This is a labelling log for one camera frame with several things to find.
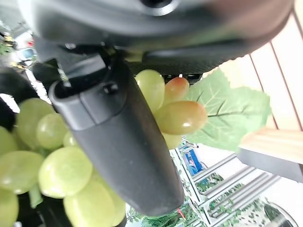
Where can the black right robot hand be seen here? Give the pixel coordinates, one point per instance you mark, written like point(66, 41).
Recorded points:
point(123, 142)

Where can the green grape bunch with leaf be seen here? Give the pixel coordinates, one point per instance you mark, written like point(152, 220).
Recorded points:
point(64, 172)

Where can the blue and white box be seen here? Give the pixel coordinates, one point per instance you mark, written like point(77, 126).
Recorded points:
point(193, 160)

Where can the round silver metal object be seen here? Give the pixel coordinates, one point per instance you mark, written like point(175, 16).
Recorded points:
point(280, 214)

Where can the aluminium frame with green foliage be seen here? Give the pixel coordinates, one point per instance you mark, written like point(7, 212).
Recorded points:
point(220, 189)

